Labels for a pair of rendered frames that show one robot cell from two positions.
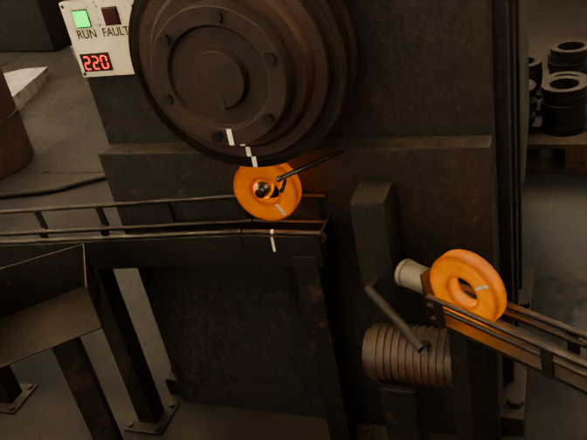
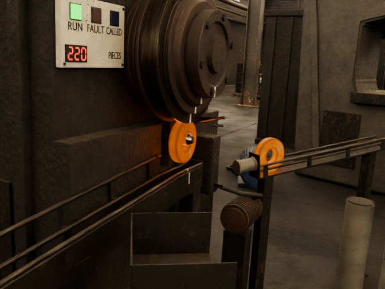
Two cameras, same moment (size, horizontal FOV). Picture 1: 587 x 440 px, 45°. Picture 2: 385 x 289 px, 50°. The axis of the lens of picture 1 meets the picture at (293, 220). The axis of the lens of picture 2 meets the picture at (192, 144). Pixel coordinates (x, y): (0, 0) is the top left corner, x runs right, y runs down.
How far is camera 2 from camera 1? 201 cm
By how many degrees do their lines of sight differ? 82
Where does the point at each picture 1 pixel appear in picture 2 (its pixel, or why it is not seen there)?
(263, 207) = (184, 153)
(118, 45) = (94, 41)
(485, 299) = (281, 152)
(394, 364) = (252, 213)
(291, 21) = not seen: hidden behind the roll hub
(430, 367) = (258, 207)
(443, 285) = (264, 157)
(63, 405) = not seen: outside the picture
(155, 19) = (180, 15)
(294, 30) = not seen: hidden behind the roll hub
